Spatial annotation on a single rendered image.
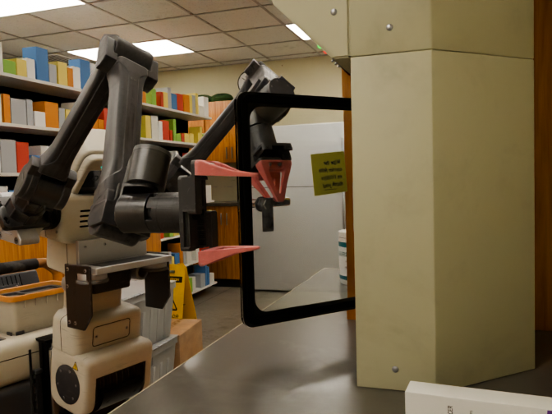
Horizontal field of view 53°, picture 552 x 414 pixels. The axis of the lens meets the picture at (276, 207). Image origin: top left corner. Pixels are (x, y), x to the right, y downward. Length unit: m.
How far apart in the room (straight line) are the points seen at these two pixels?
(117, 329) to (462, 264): 1.04
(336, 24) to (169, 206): 0.35
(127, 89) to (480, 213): 0.62
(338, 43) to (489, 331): 0.47
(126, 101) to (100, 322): 0.72
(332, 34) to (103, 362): 1.05
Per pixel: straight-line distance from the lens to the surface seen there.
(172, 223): 0.76
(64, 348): 1.58
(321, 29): 0.83
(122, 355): 1.58
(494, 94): 0.87
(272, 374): 0.90
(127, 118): 0.99
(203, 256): 0.74
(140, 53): 1.12
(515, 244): 0.90
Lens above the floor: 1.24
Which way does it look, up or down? 3 degrees down
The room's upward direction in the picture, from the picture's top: 2 degrees counter-clockwise
